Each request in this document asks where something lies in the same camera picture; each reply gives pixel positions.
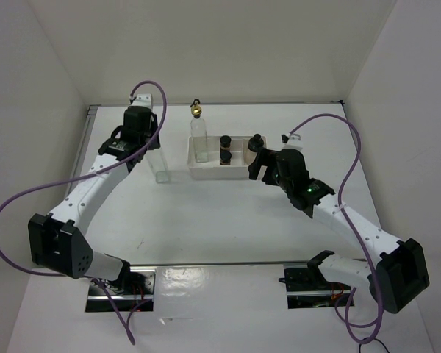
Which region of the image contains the black top white condiment bottle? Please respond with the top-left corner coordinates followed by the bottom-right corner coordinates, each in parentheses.
top-left (245, 134), bottom-right (265, 160)

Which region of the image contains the spice jar black lid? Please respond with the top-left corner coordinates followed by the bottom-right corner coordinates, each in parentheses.
top-left (219, 135), bottom-right (232, 154)
top-left (220, 150), bottom-right (232, 165)

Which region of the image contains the glass oil bottle gold spout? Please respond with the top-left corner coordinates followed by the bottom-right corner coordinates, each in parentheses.
top-left (190, 99), bottom-right (208, 163)

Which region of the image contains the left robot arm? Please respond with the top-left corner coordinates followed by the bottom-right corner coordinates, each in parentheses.
top-left (28, 102), bottom-right (159, 294)

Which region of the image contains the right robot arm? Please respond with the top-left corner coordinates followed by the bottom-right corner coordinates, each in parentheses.
top-left (248, 148), bottom-right (429, 314)

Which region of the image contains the white divided organizer bin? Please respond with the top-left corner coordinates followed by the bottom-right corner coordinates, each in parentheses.
top-left (187, 135), bottom-right (256, 180)

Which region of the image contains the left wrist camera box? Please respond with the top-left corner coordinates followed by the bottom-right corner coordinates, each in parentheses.
top-left (130, 93), bottom-right (154, 110)

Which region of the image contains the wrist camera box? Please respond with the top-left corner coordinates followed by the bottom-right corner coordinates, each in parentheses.
top-left (130, 93), bottom-right (154, 110)
top-left (282, 133), bottom-right (303, 151)

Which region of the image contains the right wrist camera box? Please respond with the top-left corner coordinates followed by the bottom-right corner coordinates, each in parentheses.
top-left (282, 133), bottom-right (303, 151)

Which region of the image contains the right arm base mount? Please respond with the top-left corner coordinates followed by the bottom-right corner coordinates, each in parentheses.
top-left (278, 251), bottom-right (351, 310)

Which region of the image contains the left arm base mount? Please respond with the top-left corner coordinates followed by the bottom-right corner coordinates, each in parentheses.
top-left (85, 266), bottom-right (157, 313)

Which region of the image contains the black cable loop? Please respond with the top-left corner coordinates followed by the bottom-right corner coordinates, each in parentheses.
top-left (359, 336), bottom-right (390, 353)

